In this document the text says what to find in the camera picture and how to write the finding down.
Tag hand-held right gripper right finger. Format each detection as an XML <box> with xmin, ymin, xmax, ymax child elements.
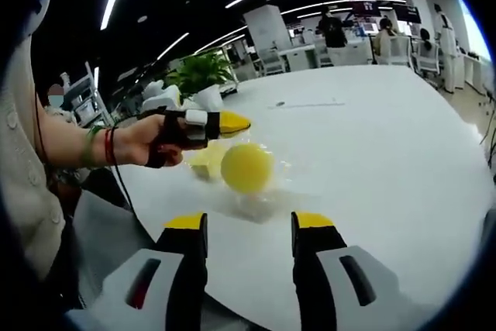
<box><xmin>291</xmin><ymin>210</ymin><xmax>432</xmax><ymax>331</ymax></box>

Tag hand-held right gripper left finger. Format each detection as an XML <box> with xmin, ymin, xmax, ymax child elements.
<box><xmin>64</xmin><ymin>211</ymin><xmax>208</xmax><ymax>331</ymax></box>

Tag round yellow silicone block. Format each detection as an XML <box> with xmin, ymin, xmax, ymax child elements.
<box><xmin>219</xmin><ymin>143</ymin><xmax>276</xmax><ymax>195</ymax></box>

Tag person's left hand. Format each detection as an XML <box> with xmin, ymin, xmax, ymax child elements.
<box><xmin>111</xmin><ymin>112</ymin><xmax>186</xmax><ymax>170</ymax></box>

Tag white plant pot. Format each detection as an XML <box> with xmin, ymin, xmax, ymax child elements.
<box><xmin>195</xmin><ymin>85</ymin><xmax>225</xmax><ymax>112</ymax></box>

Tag green potted plant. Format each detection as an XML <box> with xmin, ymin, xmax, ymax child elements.
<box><xmin>165</xmin><ymin>48</ymin><xmax>238</xmax><ymax>98</ymax></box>

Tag white office chair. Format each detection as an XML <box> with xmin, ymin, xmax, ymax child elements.
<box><xmin>415</xmin><ymin>42</ymin><xmax>442</xmax><ymax>79</ymax></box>
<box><xmin>257</xmin><ymin>47</ymin><xmax>288</xmax><ymax>77</ymax></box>
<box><xmin>384</xmin><ymin>35</ymin><xmax>412</xmax><ymax>67</ymax></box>

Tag person's dark trousers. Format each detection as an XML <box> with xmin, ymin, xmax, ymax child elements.
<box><xmin>50</xmin><ymin>166</ymin><xmax>133</xmax><ymax>309</ymax></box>

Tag person's beige cardigan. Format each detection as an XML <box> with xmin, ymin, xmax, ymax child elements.
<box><xmin>0</xmin><ymin>0</ymin><xmax>81</xmax><ymax>284</ymax></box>

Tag hanging dark display screen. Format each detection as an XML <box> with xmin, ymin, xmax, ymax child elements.
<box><xmin>351</xmin><ymin>1</ymin><xmax>380</xmax><ymax>15</ymax></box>
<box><xmin>394</xmin><ymin>5</ymin><xmax>422</xmax><ymax>25</ymax></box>

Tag red string bracelet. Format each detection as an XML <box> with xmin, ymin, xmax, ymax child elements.
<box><xmin>103</xmin><ymin>126</ymin><xmax>119</xmax><ymax>167</ymax></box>

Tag green bracelet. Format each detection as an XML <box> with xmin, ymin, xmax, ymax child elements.
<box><xmin>81</xmin><ymin>125</ymin><xmax>102</xmax><ymax>171</ymax></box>

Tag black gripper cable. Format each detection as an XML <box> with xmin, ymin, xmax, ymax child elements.
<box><xmin>33</xmin><ymin>89</ymin><xmax>139</xmax><ymax>218</ymax></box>

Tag black cable bundle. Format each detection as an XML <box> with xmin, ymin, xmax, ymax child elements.
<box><xmin>480</xmin><ymin>90</ymin><xmax>496</xmax><ymax>179</ymax></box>

